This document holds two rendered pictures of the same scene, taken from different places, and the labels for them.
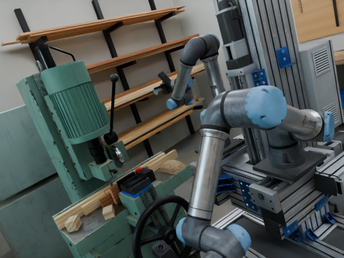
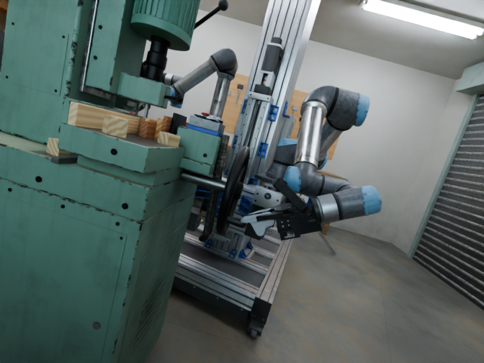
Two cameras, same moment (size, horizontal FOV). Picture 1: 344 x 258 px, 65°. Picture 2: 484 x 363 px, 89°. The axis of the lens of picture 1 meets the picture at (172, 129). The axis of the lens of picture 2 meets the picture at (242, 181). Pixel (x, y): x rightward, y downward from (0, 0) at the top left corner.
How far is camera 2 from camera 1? 0.92 m
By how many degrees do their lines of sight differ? 49
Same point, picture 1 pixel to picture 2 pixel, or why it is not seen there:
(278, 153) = (283, 168)
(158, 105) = not seen: hidden behind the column
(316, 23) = (229, 120)
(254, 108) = (365, 104)
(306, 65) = (287, 125)
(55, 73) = not seen: outside the picture
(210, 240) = (335, 181)
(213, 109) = (327, 91)
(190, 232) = (311, 175)
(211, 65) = (226, 83)
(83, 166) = (116, 69)
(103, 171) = (161, 90)
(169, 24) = not seen: hidden behind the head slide
